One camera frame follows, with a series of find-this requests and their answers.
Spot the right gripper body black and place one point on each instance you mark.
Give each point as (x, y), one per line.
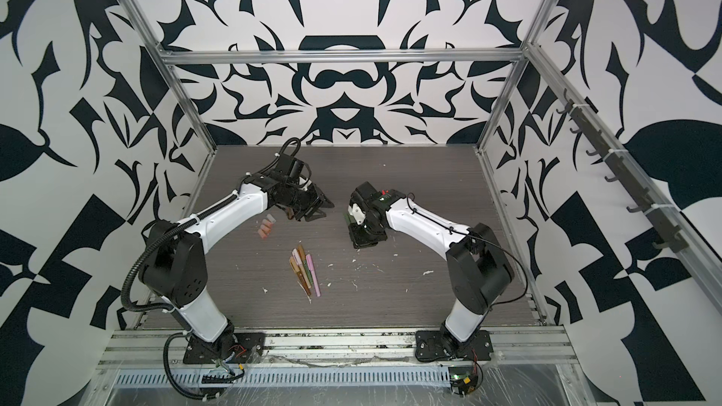
(365, 233)

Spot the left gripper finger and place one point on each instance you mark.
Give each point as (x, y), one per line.
(322, 200)
(310, 215)

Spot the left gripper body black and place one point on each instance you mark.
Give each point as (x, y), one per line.
(302, 202)

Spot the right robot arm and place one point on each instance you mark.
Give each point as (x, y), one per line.
(479, 269)

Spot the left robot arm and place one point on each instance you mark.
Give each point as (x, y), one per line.
(174, 265)

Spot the gold cap green pen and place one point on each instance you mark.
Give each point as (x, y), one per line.
(302, 255)

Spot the pink slim pen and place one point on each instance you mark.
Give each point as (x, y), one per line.
(311, 268)

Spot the tan cap brown pen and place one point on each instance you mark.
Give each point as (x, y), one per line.
(299, 277)

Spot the small circuit board right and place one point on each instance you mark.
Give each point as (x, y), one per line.
(465, 381)

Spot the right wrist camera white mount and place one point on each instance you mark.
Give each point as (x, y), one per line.
(357, 214)

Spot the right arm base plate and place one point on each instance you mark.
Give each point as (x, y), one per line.
(451, 345)

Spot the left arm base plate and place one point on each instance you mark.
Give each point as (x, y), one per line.
(225, 348)

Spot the white slotted cable duct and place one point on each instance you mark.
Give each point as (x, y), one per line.
(320, 377)

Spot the aluminium front rail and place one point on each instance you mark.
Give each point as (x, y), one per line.
(347, 347)

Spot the wall hook rail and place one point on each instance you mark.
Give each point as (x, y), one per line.
(625, 170)

